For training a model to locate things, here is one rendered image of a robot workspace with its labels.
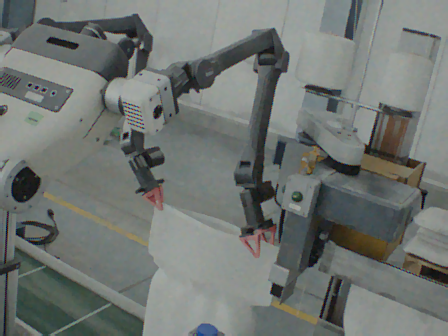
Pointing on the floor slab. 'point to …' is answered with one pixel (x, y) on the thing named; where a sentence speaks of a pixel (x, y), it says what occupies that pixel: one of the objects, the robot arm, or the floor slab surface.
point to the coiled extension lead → (44, 228)
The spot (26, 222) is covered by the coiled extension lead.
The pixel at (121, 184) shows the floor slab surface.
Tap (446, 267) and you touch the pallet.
